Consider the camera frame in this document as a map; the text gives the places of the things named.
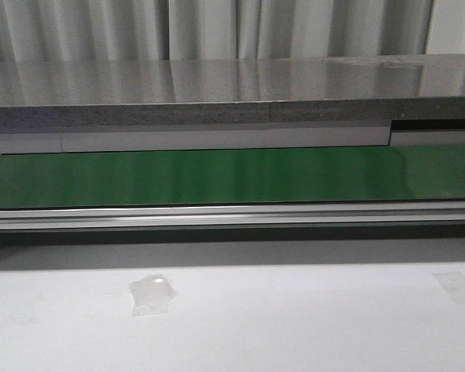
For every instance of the white pleated curtain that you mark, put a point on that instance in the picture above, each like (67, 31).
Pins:
(225, 30)

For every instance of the clear tape patch left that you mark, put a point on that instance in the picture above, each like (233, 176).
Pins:
(151, 295)

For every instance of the green conveyor belt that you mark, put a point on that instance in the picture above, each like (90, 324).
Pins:
(340, 174)

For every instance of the grey cabinet front panel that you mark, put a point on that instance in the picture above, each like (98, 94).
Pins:
(370, 132)

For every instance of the grey speckled stone countertop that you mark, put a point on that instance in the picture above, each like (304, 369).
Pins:
(91, 94)

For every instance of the clear tape strip right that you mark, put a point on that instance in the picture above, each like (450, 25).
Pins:
(453, 283)

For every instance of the aluminium conveyor side rail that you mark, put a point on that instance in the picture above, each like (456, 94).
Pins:
(232, 215)

